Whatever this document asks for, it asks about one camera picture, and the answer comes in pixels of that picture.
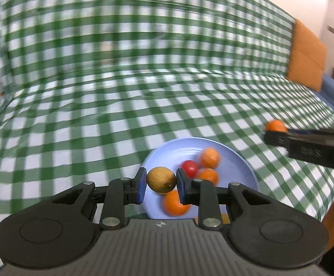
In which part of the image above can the brown longan fruit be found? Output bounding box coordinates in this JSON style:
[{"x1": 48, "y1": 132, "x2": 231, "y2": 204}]
[{"x1": 147, "y1": 167, "x2": 177, "y2": 194}]

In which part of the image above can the green white checked cloth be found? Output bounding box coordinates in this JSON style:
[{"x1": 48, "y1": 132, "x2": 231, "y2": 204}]
[{"x1": 0, "y1": 0, "x2": 334, "y2": 268}]

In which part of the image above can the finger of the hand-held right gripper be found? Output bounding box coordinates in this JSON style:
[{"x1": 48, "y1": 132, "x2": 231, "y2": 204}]
[{"x1": 264, "y1": 130, "x2": 290, "y2": 148}]

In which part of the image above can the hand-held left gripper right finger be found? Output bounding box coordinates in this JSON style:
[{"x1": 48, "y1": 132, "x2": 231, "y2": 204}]
[{"x1": 176, "y1": 168, "x2": 271, "y2": 230}]

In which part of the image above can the orange cushion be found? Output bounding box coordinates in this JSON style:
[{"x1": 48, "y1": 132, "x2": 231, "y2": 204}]
[{"x1": 287, "y1": 19, "x2": 328, "y2": 93}]

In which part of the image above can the plastic-wrapped orange mandarin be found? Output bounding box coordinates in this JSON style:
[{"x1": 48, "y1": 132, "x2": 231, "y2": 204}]
[
  {"x1": 196, "y1": 168, "x2": 219, "y2": 187},
  {"x1": 265, "y1": 120, "x2": 288, "y2": 133}
]

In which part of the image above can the red tomato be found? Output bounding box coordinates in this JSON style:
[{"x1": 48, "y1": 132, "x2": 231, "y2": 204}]
[{"x1": 182, "y1": 160, "x2": 199, "y2": 178}]

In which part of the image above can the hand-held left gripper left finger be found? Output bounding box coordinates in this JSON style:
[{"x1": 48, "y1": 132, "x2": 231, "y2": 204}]
[{"x1": 52, "y1": 167, "x2": 148, "y2": 230}]

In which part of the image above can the light blue plate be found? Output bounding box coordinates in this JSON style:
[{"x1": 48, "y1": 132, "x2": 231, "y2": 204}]
[{"x1": 142, "y1": 137, "x2": 260, "y2": 222}]

